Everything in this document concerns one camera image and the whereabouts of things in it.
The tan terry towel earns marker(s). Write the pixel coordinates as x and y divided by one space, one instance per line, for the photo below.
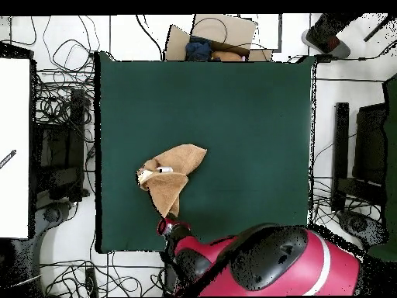
173 186

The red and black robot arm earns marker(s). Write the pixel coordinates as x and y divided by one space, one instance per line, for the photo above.
341 267

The black power strip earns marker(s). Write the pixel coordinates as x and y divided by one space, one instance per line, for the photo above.
91 282

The grey curved stand foot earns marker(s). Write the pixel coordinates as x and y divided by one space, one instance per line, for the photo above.
49 217

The dark green table cloth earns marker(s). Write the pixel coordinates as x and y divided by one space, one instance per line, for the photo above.
263 124

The black pen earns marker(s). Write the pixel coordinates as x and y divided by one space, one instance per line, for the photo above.
7 159

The dark blue cloth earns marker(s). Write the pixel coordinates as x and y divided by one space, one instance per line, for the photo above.
198 49

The orange cloth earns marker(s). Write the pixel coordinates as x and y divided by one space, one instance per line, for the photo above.
226 56

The black upright bar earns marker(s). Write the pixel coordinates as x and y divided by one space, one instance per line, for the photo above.
340 149

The black stand foot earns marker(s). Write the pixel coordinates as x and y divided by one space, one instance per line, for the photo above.
359 225

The brown cardboard box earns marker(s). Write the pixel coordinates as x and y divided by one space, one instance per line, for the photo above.
235 31

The black chair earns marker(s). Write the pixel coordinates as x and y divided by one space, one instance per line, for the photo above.
370 146

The black power adaptor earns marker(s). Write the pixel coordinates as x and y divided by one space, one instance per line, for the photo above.
324 58

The dark green cloth cover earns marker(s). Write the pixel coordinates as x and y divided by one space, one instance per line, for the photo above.
391 155

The person's foot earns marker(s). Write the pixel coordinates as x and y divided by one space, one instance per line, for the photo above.
325 37

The black rod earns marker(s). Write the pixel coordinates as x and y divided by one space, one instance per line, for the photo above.
380 28

